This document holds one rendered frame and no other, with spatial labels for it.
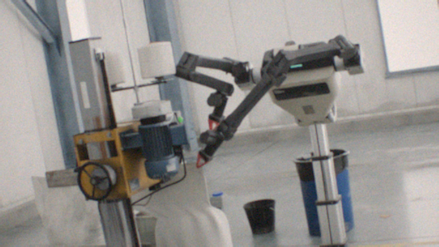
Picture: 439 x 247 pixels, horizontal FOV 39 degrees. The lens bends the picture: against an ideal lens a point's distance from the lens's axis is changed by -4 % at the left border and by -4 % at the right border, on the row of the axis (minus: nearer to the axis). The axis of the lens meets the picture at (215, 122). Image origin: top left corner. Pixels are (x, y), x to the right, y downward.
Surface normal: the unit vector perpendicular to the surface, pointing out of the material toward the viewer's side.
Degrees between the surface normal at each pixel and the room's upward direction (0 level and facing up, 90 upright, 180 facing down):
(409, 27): 90
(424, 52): 90
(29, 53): 90
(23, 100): 90
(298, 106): 130
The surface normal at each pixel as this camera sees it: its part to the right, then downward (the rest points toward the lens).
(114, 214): -0.38, 0.15
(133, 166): 0.91, -0.12
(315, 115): -0.18, 0.75
